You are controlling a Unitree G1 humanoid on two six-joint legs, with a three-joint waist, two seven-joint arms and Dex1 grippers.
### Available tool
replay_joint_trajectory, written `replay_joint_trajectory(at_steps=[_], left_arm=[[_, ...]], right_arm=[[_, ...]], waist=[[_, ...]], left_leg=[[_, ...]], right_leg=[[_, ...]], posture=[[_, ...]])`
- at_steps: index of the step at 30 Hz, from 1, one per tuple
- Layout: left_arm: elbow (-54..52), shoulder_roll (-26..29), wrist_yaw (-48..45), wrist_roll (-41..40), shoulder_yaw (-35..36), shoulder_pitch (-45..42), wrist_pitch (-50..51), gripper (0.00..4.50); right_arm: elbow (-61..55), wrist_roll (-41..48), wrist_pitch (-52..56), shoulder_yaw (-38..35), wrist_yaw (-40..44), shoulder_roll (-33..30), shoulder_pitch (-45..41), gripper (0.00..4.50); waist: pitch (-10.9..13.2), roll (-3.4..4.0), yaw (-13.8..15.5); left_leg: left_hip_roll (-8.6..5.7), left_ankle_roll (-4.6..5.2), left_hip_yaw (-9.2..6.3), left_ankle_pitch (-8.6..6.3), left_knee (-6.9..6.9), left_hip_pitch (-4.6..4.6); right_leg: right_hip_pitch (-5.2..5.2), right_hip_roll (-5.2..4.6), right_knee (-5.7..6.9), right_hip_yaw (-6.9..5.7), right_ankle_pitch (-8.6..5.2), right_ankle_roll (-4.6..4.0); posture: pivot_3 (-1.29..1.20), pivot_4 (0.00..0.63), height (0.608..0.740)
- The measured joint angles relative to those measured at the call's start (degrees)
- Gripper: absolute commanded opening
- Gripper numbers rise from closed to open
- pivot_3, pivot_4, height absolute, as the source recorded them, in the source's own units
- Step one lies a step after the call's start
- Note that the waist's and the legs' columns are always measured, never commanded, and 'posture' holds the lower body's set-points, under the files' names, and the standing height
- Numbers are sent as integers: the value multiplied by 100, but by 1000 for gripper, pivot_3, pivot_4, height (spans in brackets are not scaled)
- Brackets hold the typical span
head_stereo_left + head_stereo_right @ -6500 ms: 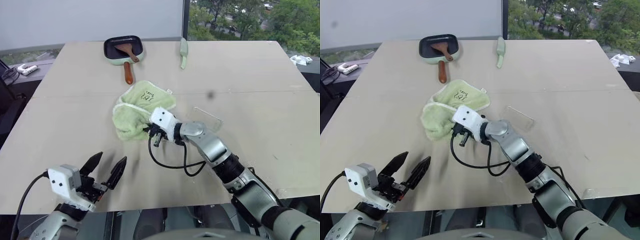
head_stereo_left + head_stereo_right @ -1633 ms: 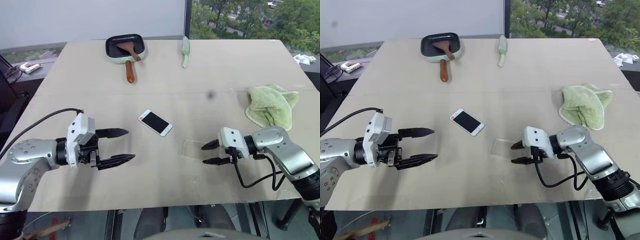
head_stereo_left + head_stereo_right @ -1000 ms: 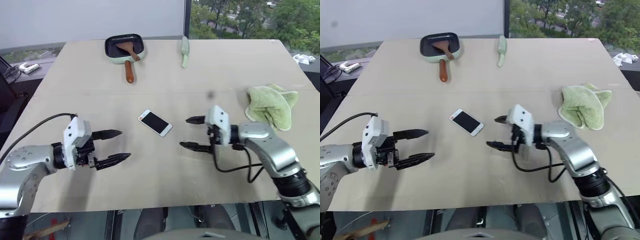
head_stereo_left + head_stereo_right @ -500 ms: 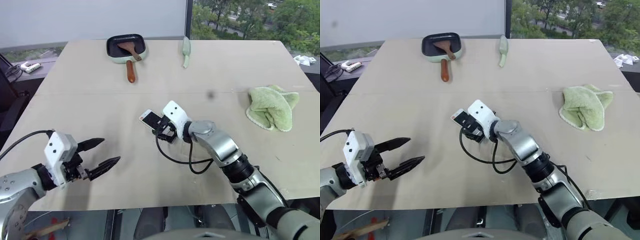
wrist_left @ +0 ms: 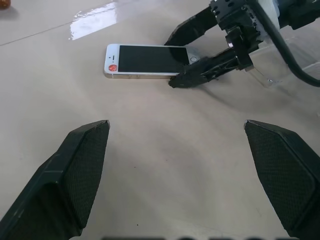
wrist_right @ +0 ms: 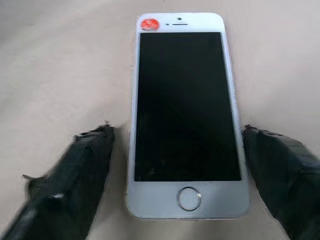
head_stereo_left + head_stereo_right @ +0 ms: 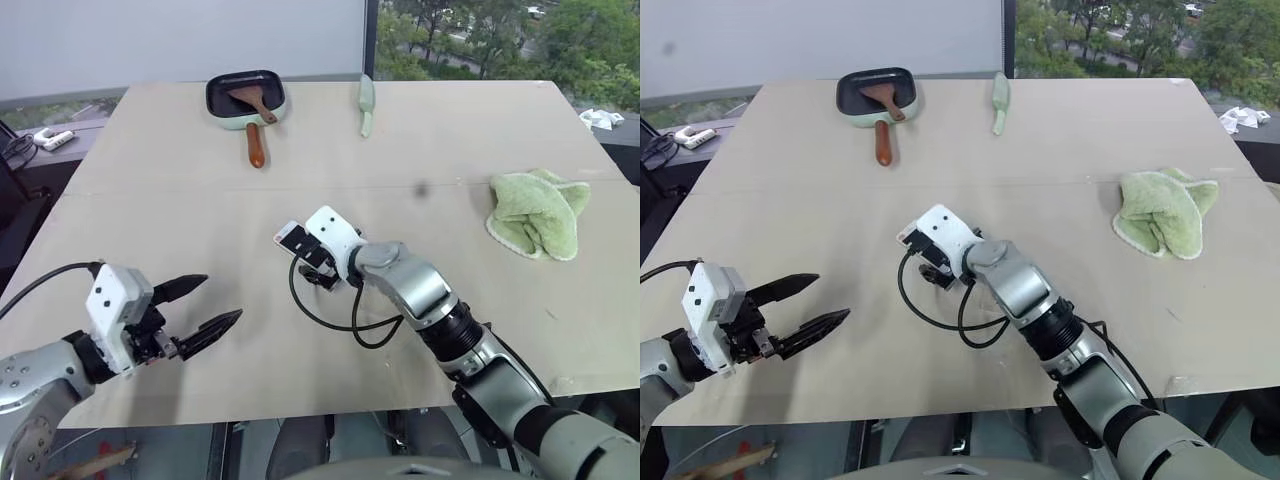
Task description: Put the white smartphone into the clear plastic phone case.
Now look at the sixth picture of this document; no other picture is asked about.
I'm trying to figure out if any round red sticker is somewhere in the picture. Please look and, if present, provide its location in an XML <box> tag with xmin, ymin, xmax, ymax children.
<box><xmin>140</xmin><ymin>18</ymin><xmax>161</xmax><ymax>32</ymax></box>

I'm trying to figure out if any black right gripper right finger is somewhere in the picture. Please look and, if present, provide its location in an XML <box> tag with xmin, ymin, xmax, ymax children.
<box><xmin>242</xmin><ymin>124</ymin><xmax>320</xmax><ymax>240</ymax></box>

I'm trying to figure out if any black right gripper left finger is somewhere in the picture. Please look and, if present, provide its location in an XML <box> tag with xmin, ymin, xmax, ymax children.
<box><xmin>0</xmin><ymin>122</ymin><xmax>115</xmax><ymax>240</ymax></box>

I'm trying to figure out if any white smartphone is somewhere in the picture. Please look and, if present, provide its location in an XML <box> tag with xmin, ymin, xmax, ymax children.
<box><xmin>125</xmin><ymin>12</ymin><xmax>251</xmax><ymax>221</ymax></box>

